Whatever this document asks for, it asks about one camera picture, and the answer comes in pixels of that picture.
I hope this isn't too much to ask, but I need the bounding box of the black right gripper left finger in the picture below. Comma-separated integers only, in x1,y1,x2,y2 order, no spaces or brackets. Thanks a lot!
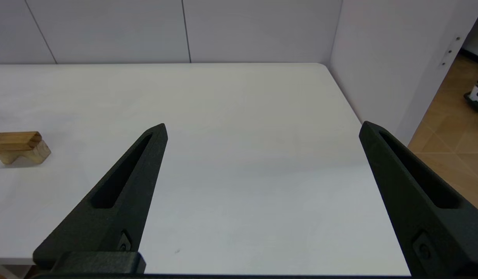
33,123,169,272

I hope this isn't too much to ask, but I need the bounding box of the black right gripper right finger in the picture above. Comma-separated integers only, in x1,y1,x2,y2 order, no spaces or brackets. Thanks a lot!
358,121,478,276

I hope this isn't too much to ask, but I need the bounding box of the arched wooden building block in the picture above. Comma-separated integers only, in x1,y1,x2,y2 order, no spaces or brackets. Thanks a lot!
0,140,52,165

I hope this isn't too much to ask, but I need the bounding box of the rectangular wooden building block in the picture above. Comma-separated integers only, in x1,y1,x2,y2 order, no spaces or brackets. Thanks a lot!
0,131,43,152

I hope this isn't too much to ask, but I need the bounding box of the white door hinge plate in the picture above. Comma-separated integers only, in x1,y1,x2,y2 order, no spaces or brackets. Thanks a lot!
440,35,463,68

